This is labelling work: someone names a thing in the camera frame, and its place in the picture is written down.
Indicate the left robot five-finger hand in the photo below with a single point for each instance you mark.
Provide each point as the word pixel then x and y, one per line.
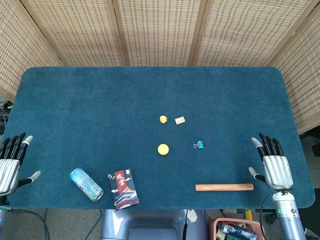
pixel 8 167

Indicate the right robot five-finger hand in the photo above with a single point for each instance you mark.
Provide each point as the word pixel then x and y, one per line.
pixel 276 170

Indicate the small yellow toy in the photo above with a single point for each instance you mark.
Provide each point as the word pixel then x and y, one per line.
pixel 163 119

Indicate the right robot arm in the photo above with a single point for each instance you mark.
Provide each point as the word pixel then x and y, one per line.
pixel 288 217

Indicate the yellow round disc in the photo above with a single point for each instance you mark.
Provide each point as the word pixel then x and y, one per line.
pixel 163 149

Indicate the wooden cylindrical rod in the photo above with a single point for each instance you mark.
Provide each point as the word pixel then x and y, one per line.
pixel 224 187

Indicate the blue box in basket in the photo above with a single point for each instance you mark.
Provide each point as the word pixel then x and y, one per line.
pixel 237 231

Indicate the light blue drink can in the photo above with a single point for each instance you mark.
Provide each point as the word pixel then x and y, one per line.
pixel 86 184

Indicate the teal binder clip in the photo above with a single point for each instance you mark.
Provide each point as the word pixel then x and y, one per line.
pixel 199 145

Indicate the pink plastic basket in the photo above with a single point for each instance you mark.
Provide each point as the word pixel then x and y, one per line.
pixel 215 227

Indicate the blue carpet table mat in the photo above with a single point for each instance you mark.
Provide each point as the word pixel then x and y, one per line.
pixel 100 112

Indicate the cream mahjong tile block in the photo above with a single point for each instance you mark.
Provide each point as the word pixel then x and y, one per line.
pixel 180 120

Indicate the dark palace print card box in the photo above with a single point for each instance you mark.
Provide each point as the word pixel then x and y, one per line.
pixel 124 188

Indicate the woven bamboo folding screen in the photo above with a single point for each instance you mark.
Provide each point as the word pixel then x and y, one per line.
pixel 160 32

